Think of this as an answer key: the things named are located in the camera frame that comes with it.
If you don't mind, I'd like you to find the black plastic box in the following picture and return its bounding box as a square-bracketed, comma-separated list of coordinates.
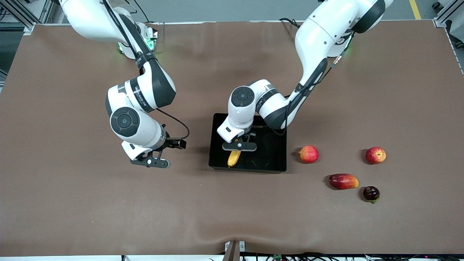
[208, 113, 287, 174]

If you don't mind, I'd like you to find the yellow banana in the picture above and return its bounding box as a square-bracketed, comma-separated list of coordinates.
[227, 138, 242, 168]

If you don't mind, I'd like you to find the red apple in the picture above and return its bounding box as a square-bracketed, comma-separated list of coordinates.
[298, 145, 320, 164]
[365, 146, 387, 165]

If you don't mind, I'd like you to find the brown table mat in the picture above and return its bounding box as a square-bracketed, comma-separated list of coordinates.
[0, 20, 464, 256]

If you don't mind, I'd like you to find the red yellow mango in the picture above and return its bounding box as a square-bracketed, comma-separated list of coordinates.
[328, 173, 359, 190]

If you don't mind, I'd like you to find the dark purple mangosteen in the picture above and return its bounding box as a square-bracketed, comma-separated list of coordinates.
[363, 186, 381, 204]

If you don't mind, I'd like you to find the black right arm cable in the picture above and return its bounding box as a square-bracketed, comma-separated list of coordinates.
[103, 0, 190, 140]

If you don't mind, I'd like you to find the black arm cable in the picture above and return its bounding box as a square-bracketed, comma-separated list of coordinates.
[266, 32, 355, 137]
[103, 0, 190, 140]

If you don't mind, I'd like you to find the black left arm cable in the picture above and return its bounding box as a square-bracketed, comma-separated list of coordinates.
[266, 32, 355, 137]

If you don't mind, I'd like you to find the metal table bracket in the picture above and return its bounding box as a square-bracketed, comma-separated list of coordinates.
[224, 240, 246, 261]

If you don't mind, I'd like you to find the black base cable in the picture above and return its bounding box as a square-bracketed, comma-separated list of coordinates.
[278, 17, 302, 29]
[125, 0, 151, 23]

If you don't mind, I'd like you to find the aluminium frame profile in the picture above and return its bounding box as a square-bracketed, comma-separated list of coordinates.
[0, 0, 58, 33]
[433, 0, 464, 29]

